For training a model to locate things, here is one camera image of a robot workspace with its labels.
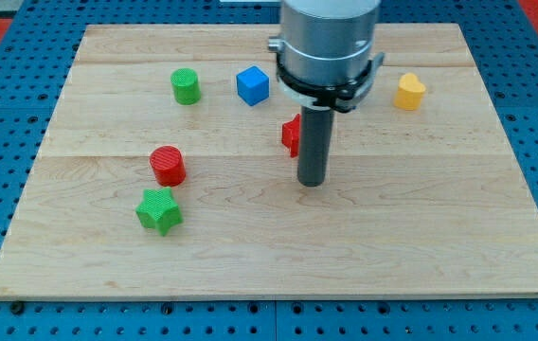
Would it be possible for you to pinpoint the green cylinder block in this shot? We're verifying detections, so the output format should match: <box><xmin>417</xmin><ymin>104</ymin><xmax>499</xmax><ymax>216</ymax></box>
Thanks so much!
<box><xmin>170</xmin><ymin>68</ymin><xmax>201</xmax><ymax>105</ymax></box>

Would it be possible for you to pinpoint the red star block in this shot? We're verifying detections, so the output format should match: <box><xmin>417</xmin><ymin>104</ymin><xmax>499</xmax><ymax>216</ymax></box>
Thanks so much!
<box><xmin>281</xmin><ymin>114</ymin><xmax>301</xmax><ymax>158</ymax></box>

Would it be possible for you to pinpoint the green star block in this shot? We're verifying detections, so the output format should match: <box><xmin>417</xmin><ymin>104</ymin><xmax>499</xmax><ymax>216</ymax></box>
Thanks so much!
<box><xmin>135</xmin><ymin>187</ymin><xmax>183</xmax><ymax>236</ymax></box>

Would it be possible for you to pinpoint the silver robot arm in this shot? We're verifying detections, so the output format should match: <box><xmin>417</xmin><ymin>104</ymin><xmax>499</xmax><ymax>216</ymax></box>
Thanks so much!
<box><xmin>268</xmin><ymin>0</ymin><xmax>384</xmax><ymax>187</ymax></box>

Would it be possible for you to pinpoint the red cylinder block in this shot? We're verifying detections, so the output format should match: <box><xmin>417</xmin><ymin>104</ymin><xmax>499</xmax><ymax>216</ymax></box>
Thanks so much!
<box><xmin>150</xmin><ymin>146</ymin><xmax>187</xmax><ymax>187</ymax></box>

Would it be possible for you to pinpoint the blue cube block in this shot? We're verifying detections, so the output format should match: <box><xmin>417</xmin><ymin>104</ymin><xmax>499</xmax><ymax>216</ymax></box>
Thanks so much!
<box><xmin>236</xmin><ymin>66</ymin><xmax>270</xmax><ymax>106</ymax></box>

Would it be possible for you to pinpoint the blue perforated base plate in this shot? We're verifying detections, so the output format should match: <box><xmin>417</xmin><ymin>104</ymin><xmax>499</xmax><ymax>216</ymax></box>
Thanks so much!
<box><xmin>0</xmin><ymin>0</ymin><xmax>538</xmax><ymax>340</ymax></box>

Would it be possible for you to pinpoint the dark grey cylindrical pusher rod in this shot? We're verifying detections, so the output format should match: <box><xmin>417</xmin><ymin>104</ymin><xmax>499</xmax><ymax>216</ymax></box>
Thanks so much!
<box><xmin>297</xmin><ymin>107</ymin><xmax>334</xmax><ymax>187</ymax></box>

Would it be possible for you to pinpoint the light wooden board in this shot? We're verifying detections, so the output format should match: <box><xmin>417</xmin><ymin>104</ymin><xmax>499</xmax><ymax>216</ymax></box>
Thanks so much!
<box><xmin>0</xmin><ymin>24</ymin><xmax>538</xmax><ymax>301</ymax></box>

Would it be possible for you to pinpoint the yellow heart block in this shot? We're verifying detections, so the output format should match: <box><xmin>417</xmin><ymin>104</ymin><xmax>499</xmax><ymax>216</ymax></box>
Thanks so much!
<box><xmin>393</xmin><ymin>73</ymin><xmax>426</xmax><ymax>111</ymax></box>

